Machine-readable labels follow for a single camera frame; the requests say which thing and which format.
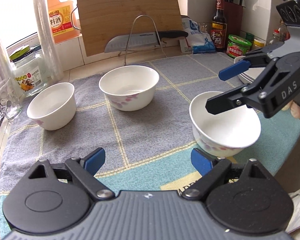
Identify blue white salt bag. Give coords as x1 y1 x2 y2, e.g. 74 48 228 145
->
179 16 216 54

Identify plastic wrap roll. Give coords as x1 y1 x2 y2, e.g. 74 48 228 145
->
33 0 64 83

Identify bamboo cutting board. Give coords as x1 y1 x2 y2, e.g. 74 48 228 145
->
77 0 183 56

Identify dark vinegar bottle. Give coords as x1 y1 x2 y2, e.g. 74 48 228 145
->
210 0 227 51

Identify grey and teal checked towel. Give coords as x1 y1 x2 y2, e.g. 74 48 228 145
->
0 51 300 239

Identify right white fruit plate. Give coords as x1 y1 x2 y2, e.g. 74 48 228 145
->
238 67 264 83

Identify green lidded sauce jar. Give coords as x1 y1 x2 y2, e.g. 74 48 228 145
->
226 34 252 58

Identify glass jar green lid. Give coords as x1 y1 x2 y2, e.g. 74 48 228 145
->
10 44 48 97

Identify black handled kitchen knife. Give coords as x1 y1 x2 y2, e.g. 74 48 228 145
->
104 30 188 53

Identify clear glass mug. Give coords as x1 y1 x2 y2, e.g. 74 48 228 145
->
0 78 22 121

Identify clear glass bottle red cap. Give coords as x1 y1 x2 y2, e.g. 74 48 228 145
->
267 29 281 45

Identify dark green lidded jar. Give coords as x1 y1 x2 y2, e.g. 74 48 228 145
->
245 33 255 44

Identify orange cooking wine jug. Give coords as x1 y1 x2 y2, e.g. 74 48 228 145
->
47 0 80 44

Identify gloved right hand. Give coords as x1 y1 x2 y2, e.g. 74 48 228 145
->
282 101 300 120

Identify dark red knife block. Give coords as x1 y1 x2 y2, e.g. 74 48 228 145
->
223 0 243 47

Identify metal wire rack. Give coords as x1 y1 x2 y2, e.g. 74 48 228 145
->
117 15 169 66

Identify white bowl pink flowers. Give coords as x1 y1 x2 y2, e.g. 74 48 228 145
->
98 65 159 112

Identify yellow lidded spice jar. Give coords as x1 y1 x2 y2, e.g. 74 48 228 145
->
252 38 265 50

